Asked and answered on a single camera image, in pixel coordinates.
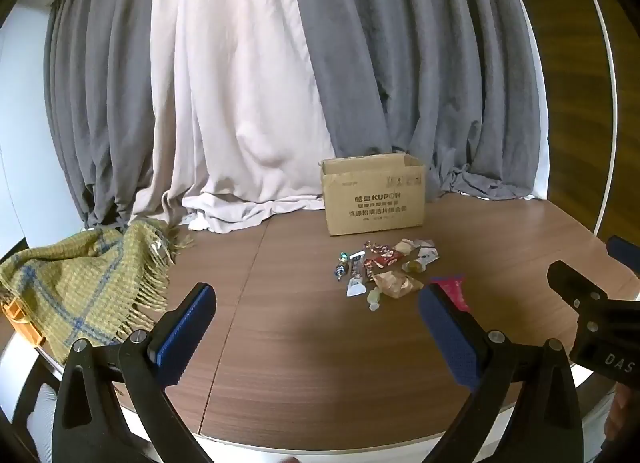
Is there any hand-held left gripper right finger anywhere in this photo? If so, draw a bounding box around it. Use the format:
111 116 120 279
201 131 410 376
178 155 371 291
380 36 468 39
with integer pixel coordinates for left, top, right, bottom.
419 286 584 463

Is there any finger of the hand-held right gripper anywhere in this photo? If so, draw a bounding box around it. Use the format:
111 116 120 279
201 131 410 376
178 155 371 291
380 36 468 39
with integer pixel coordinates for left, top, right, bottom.
547 260 610 307
606 235 640 278

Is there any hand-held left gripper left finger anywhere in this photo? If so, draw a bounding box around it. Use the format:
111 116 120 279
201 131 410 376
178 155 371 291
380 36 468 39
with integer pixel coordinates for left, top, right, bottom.
51 283 217 463

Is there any pink snack packet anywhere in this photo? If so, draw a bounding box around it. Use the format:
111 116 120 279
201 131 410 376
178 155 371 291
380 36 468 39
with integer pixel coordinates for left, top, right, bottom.
431 274 469 315

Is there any red snack packet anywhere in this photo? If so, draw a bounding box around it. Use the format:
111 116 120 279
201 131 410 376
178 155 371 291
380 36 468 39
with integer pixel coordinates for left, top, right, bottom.
369 250 404 268

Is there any brown cardboard box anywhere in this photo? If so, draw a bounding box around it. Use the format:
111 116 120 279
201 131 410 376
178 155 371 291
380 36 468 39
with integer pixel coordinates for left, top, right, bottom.
320 153 427 237

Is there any person's right hand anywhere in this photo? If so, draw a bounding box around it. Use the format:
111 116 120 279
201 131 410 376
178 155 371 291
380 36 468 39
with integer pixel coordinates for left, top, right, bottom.
603 385 630 443

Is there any yellow plaid fringed blanket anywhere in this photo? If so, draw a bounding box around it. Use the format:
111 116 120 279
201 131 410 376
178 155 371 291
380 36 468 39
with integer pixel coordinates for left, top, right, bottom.
0 219 194 367

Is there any white curved tube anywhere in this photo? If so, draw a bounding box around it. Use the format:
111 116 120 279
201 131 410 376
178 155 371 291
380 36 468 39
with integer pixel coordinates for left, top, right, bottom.
565 0 616 244

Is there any orange plastic crate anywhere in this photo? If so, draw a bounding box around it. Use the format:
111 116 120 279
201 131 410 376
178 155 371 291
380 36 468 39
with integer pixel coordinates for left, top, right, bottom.
0 299 46 347

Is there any grey curtain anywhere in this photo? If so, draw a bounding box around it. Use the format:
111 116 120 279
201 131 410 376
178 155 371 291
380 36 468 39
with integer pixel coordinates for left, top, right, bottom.
44 0 177 230
284 0 547 202

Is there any beige curtain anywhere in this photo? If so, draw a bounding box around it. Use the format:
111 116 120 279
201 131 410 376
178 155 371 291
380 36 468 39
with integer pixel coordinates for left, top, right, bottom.
149 0 337 235

